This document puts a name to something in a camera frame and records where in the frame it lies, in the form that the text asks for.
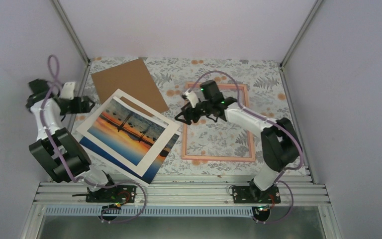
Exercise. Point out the sunset photo print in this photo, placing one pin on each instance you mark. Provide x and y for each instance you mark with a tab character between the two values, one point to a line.
130	153

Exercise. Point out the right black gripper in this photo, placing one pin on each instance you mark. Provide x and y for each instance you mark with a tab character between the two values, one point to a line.
185	113

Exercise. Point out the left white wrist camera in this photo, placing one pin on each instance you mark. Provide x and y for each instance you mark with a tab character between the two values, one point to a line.
68	91

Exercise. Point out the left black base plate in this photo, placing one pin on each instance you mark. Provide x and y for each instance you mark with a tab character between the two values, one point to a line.
119	194

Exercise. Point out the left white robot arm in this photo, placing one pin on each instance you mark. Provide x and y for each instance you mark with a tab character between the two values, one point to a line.
55	149

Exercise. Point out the aluminium rail base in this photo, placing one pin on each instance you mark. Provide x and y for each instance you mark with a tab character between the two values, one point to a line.
192	190

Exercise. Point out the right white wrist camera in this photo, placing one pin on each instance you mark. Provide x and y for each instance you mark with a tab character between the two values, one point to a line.
190	96

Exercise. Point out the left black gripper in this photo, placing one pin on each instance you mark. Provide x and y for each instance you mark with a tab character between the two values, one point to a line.
86	108

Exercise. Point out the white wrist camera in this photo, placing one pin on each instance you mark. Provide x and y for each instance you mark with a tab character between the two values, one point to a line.
190	96
68	91

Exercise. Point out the pink picture frame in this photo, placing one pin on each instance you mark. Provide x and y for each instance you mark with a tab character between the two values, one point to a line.
248	132

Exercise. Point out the floral table cloth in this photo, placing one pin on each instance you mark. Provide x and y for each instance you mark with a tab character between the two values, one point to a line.
265	94

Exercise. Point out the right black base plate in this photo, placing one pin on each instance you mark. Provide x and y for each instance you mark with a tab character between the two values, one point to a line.
250	195

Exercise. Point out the white photo mat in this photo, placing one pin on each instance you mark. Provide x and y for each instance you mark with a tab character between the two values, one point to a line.
122	113

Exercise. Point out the blue slotted cable duct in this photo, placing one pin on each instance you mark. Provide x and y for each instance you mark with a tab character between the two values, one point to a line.
157	211

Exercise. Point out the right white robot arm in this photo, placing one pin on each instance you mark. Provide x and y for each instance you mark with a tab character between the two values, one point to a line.
280	145

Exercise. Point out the brown backing board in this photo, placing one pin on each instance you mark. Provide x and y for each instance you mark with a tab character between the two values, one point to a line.
134	79

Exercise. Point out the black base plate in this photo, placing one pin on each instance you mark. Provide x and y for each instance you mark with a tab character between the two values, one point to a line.
250	195
119	194

